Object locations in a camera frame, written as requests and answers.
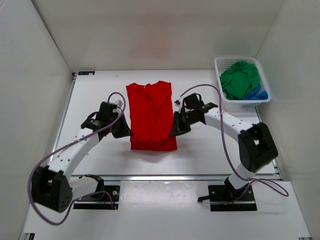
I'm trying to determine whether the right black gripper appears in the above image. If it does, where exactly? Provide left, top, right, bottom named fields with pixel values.
left=169, top=110, right=197, bottom=138

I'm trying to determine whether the red t shirt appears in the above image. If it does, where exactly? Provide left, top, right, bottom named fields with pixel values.
left=126, top=81, right=178, bottom=152

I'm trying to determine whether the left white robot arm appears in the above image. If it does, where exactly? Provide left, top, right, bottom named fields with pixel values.
left=28, top=100, right=133, bottom=213

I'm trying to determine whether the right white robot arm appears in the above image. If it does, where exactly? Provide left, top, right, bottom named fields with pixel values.
left=169, top=93, right=278, bottom=200

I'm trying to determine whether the dark label sticker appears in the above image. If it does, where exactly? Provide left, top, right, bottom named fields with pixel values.
left=77, top=71, right=95, bottom=76

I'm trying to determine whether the green t shirt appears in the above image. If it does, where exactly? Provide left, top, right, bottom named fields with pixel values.
left=220, top=61, right=260, bottom=100

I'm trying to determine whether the white plastic basket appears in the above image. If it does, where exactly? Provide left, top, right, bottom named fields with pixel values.
left=214, top=56, right=271, bottom=109

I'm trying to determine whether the blue t shirt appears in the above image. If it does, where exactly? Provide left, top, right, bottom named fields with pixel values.
left=243, top=84, right=269, bottom=101

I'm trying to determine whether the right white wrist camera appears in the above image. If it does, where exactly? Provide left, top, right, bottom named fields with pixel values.
left=174, top=98, right=182, bottom=107

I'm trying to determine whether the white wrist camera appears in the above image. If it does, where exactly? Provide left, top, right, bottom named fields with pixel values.
left=174, top=98, right=182, bottom=107
left=114, top=99, right=126, bottom=109

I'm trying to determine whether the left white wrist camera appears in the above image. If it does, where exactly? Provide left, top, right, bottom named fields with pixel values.
left=114, top=99, right=126, bottom=109

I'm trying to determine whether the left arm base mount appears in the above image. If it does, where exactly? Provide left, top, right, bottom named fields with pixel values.
left=73, top=174, right=121, bottom=211

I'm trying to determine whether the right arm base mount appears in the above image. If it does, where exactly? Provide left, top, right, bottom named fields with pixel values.
left=197, top=183, right=258, bottom=212

